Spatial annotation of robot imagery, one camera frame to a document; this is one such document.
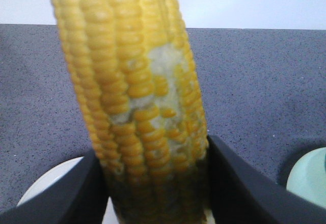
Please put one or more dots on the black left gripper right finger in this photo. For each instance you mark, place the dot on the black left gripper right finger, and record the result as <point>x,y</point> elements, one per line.
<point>241,194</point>

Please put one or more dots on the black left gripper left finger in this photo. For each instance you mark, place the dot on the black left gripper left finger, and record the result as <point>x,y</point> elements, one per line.
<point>80,196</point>

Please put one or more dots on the corn cob pale patchy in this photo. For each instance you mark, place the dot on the corn cob pale patchy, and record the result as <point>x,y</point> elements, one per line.
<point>135,80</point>

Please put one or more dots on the beige round plate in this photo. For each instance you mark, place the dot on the beige round plate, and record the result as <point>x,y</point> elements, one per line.
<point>55,174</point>

